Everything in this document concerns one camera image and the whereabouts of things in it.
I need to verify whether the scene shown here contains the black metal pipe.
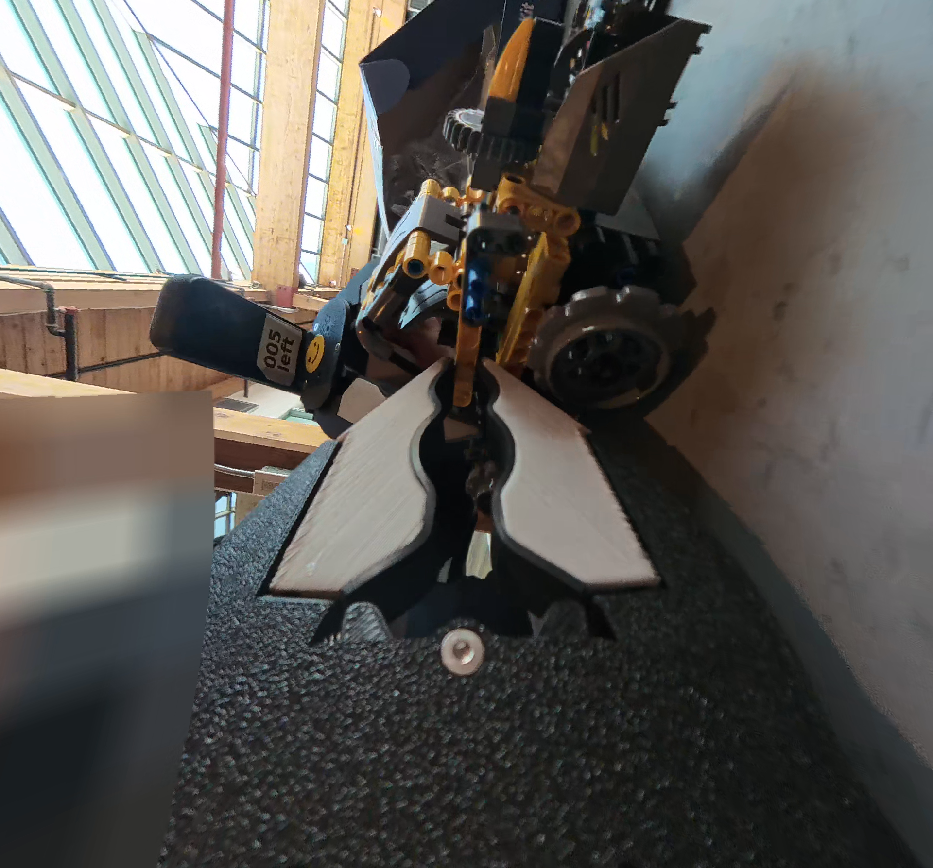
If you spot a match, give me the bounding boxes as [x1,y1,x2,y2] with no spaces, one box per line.
[40,281,172,382]

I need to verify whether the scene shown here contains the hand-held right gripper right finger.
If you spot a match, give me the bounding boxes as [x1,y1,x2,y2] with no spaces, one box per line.
[480,358,661,620]

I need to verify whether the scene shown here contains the yellow toy brick vehicle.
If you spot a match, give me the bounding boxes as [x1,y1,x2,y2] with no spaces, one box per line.
[356,12,719,519]

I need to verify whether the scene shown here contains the blue cardboard kit box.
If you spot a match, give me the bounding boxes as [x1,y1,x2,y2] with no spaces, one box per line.
[359,0,584,242]

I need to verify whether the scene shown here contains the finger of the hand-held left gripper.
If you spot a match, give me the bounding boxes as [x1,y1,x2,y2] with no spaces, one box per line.
[337,378,395,439]

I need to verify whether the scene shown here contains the red pipe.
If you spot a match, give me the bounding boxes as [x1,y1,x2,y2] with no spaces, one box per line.
[211,0,239,279]

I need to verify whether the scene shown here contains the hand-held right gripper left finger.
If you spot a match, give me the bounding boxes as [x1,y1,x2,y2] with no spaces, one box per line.
[271,360,451,623]

